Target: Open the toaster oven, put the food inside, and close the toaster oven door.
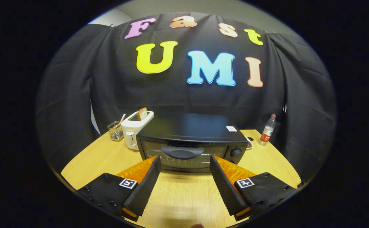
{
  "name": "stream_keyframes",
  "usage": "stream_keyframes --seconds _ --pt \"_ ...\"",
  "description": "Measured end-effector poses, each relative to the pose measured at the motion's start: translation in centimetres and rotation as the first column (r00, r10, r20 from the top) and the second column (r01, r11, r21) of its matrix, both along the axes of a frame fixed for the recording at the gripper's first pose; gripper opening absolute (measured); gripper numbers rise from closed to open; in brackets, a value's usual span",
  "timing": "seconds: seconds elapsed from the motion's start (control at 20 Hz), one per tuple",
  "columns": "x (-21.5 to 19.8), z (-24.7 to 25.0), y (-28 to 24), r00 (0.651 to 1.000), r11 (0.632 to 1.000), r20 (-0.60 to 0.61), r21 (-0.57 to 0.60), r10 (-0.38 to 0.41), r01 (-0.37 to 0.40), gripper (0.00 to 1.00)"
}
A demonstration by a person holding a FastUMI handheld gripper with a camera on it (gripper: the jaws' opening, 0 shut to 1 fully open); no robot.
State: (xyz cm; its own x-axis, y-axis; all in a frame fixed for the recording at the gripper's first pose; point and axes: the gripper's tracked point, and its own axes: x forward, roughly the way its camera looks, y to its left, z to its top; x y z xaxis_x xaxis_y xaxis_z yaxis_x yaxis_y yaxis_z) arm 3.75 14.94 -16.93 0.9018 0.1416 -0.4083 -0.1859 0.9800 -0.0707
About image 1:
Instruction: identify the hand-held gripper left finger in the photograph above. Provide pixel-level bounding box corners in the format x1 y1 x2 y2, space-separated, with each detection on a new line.
76 155 162 222

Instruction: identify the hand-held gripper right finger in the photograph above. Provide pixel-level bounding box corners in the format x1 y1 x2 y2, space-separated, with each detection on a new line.
209 155 299 222

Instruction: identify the black toaster oven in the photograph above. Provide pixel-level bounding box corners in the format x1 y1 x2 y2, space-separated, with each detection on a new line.
136 113 249 173

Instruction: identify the white bread toaster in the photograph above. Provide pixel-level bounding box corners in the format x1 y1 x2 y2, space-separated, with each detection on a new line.
121 111 154 150

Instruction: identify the red label water bottle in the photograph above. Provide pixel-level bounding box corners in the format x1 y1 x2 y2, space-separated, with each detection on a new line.
260 114 277 146

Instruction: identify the wire mesh pen holder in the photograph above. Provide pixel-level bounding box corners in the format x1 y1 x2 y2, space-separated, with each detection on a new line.
107 121 124 141

